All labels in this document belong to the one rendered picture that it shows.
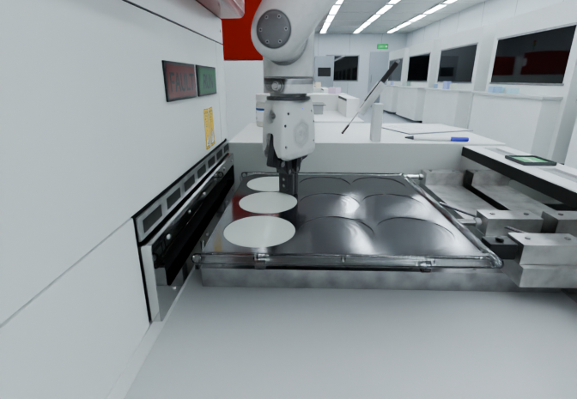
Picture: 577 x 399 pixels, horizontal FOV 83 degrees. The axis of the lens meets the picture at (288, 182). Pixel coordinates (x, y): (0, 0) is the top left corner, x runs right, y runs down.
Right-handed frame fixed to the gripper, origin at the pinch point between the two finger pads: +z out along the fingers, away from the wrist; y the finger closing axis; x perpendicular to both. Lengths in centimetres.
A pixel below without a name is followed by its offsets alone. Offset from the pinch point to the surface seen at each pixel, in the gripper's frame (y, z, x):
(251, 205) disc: -8.8, 2.0, 1.2
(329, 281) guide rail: -11.0, 8.7, -15.5
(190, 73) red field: -14.7, -19.1, 6.7
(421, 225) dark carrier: 0.7, 2.1, -23.9
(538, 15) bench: 543, -100, -7
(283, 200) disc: -3.7, 1.9, -1.8
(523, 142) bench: 484, 61, -22
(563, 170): 22.7, -4.0, -39.5
